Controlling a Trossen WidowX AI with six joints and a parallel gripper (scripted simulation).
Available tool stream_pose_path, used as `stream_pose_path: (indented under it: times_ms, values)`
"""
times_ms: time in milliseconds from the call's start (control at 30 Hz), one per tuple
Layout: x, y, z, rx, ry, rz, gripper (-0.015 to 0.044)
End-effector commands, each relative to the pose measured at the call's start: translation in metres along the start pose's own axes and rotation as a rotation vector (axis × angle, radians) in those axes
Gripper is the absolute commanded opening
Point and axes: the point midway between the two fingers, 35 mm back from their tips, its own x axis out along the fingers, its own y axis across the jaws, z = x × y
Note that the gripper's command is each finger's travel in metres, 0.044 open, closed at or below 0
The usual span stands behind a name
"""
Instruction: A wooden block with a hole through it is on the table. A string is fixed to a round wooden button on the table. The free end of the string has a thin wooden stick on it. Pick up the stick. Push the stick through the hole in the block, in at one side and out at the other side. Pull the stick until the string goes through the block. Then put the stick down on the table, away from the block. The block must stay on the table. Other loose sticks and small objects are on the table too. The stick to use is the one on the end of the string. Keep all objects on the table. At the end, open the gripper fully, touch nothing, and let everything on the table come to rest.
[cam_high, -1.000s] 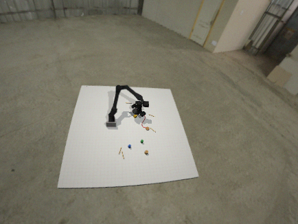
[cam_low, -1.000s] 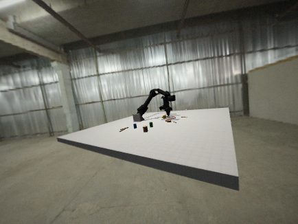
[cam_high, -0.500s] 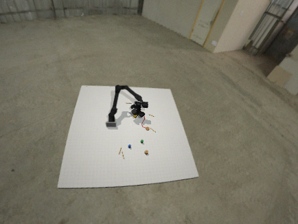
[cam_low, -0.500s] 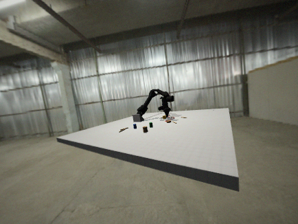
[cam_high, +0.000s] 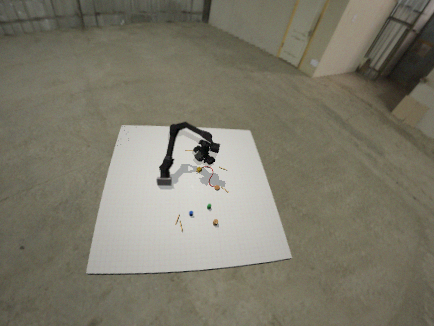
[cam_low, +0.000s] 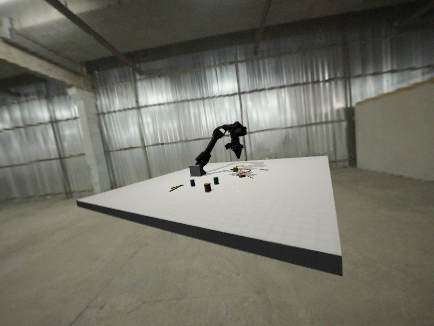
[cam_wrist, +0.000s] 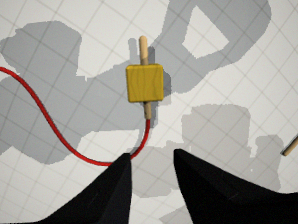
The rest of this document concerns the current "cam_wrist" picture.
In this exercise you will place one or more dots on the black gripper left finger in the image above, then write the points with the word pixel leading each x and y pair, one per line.
pixel 105 201

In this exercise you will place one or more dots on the small yellow-brown wooden cube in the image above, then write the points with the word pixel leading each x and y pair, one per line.
pixel 145 82

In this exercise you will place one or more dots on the red string with wooden stick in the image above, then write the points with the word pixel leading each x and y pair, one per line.
pixel 143 42

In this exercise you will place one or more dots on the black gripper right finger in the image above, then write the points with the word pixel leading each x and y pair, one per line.
pixel 213 196

